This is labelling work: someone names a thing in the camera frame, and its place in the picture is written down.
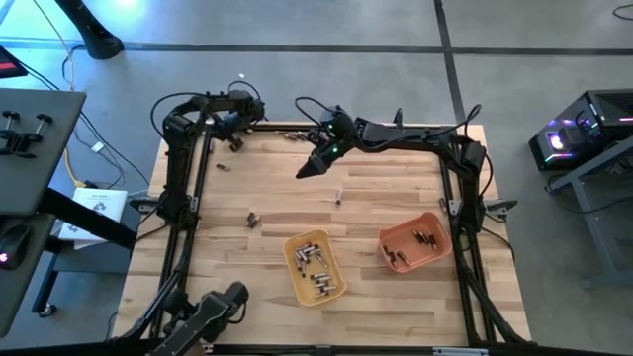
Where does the device with red screen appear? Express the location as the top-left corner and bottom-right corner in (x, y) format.
(0, 44), (29, 80)

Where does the yellow plastic bin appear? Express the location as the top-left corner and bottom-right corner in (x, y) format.
(282, 228), (347, 308)

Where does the black grey jointed device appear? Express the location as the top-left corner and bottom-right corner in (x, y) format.
(147, 280), (251, 356)

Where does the white table edge bracket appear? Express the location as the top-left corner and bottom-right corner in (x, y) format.
(432, 347), (489, 356)

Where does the black aluminium table frame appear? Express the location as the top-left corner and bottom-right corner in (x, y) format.
(111, 121), (533, 356)

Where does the black desk clamp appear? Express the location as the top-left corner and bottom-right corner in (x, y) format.
(0, 111), (54, 159)

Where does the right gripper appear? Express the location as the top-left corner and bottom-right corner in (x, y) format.
(295, 108), (355, 179)

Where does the black side bracket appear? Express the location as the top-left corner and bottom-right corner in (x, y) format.
(484, 198), (519, 218)

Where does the yellow cable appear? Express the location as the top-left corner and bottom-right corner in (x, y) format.
(32, 0), (83, 188)

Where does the grey desk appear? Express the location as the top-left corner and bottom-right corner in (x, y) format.
(0, 88), (88, 337)

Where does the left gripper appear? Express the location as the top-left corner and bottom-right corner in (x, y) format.
(217, 111), (251, 153)

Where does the computer tower with coloured lights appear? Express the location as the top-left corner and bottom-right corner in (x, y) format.
(527, 88), (633, 172)

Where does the pink plastic basket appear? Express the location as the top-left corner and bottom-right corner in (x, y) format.
(378, 211), (454, 274)

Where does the black computer mouse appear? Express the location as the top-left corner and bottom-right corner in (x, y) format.
(0, 224), (32, 271)

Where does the black curved stand base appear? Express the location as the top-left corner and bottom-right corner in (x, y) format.
(53, 0), (125, 60)

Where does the white cardboard box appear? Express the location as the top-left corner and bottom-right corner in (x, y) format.
(57, 186), (129, 243)

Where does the grey metal stand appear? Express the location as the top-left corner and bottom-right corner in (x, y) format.
(546, 135), (633, 291)

